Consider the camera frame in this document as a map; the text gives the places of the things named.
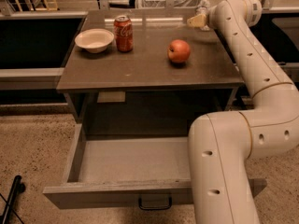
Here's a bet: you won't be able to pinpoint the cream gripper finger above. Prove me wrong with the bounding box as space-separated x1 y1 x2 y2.
187 14 207 28

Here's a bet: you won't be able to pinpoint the clear plastic water bottle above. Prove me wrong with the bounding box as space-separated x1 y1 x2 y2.
196 7 210 31

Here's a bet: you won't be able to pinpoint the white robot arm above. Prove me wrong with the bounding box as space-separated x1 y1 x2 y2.
188 0 299 224

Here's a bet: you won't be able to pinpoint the grey open top drawer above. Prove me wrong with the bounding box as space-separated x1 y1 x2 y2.
44 112 266 209

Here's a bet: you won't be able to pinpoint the red apple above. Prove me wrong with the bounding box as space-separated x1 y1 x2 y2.
167 39 191 63

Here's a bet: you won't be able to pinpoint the red coca-cola can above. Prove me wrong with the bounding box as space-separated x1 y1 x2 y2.
114 15 133 52

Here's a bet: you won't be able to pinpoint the grey cabinet table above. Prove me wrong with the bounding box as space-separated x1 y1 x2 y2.
56 8 245 124

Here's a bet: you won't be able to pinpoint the white bowl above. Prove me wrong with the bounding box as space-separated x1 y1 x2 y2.
75 29 114 53

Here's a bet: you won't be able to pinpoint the white label under tabletop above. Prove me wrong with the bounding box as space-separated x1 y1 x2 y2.
97 91 126 103

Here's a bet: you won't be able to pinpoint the black stand leg left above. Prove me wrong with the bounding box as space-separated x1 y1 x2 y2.
0 175 26 224

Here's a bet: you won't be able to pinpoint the white wire basket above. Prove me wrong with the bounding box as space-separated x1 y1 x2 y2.
135 0 209 9

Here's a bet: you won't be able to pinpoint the black drawer handle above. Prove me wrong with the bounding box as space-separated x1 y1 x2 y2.
138 197 173 211

